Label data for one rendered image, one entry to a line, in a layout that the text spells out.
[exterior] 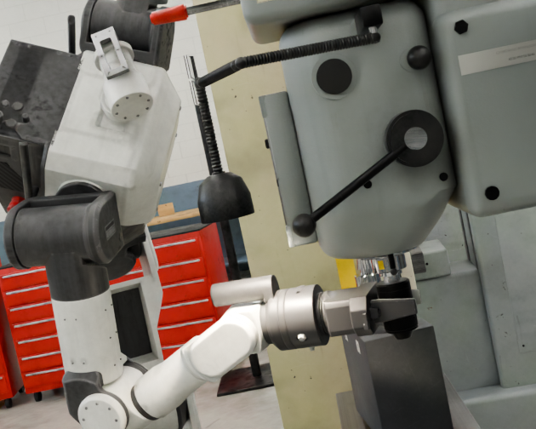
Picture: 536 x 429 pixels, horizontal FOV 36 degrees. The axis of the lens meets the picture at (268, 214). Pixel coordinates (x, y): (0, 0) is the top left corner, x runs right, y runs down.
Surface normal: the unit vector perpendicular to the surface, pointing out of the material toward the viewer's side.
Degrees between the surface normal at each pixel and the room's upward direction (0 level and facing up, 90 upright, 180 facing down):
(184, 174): 90
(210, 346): 97
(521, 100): 90
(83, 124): 57
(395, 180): 90
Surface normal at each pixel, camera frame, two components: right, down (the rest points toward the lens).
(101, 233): 0.99, -0.07
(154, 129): 0.82, -0.21
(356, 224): -0.01, 0.55
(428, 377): 0.11, 0.06
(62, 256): -0.12, 0.25
